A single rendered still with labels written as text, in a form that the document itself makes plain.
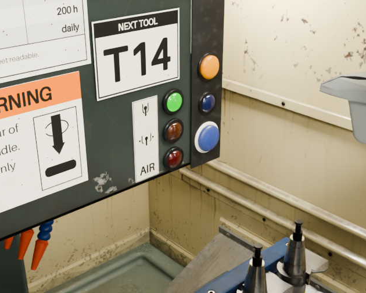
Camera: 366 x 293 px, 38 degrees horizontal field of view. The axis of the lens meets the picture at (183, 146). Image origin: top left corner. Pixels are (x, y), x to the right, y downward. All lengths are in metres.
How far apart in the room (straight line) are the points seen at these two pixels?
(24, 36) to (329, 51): 0.98
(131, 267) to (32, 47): 1.70
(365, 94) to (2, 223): 0.34
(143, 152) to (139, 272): 1.55
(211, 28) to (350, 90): 0.15
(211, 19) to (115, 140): 0.16
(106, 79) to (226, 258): 1.29
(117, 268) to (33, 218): 1.58
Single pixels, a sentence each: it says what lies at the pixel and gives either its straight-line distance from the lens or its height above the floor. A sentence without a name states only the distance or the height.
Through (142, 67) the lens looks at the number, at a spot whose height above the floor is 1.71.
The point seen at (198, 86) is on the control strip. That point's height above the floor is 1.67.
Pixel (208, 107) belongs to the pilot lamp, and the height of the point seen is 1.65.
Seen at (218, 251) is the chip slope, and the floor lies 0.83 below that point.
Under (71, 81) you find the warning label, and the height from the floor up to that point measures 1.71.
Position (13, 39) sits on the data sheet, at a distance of 0.44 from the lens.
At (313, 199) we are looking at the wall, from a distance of 1.49.
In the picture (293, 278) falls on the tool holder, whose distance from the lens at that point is 1.02.
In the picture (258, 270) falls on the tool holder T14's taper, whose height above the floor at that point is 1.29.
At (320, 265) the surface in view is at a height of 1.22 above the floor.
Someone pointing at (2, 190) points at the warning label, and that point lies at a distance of 0.47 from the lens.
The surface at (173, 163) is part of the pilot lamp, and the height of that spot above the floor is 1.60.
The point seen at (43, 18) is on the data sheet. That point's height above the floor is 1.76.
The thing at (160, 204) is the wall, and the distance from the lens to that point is 2.02.
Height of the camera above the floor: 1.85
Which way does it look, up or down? 25 degrees down
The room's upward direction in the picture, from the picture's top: straight up
